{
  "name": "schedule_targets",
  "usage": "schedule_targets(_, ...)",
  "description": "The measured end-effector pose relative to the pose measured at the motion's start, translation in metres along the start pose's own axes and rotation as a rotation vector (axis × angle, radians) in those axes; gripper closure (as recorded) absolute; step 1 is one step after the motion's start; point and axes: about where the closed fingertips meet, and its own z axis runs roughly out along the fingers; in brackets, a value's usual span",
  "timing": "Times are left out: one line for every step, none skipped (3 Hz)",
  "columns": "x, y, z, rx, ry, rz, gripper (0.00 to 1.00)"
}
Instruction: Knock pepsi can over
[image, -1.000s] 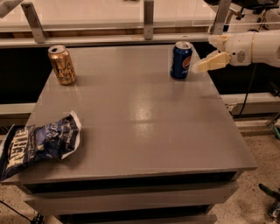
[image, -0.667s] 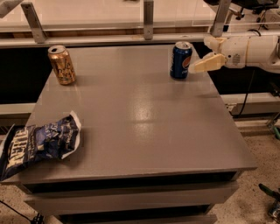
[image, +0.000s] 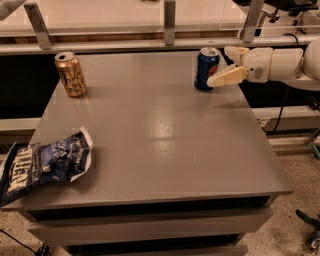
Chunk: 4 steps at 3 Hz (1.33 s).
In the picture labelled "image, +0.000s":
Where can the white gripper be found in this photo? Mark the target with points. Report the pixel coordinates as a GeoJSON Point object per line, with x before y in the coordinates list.
{"type": "Point", "coordinates": [258, 64]}

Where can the blue pepsi can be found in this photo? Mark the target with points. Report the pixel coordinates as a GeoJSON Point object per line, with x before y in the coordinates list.
{"type": "Point", "coordinates": [207, 64]}

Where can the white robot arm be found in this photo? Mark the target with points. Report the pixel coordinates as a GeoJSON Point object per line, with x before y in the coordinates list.
{"type": "Point", "coordinates": [295, 67]}

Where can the gold soda can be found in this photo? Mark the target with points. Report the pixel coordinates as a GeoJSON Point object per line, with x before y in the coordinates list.
{"type": "Point", "coordinates": [70, 72]}

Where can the grey drawer cabinet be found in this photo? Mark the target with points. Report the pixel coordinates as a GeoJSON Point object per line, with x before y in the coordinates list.
{"type": "Point", "coordinates": [175, 171]}

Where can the blue chip bag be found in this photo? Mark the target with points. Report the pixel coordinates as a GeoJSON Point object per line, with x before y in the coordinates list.
{"type": "Point", "coordinates": [28, 167]}

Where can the right metal rail bracket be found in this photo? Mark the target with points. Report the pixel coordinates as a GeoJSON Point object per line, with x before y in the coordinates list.
{"type": "Point", "coordinates": [248, 32]}

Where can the metal rail bracket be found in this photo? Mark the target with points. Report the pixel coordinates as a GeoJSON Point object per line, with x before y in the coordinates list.
{"type": "Point", "coordinates": [169, 22]}
{"type": "Point", "coordinates": [37, 22]}
{"type": "Point", "coordinates": [248, 32]}

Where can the middle metal rail bracket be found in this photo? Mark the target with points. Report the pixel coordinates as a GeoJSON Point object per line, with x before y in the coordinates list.
{"type": "Point", "coordinates": [169, 22]}

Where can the left metal rail bracket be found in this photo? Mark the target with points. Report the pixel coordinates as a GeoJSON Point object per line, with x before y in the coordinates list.
{"type": "Point", "coordinates": [37, 22]}

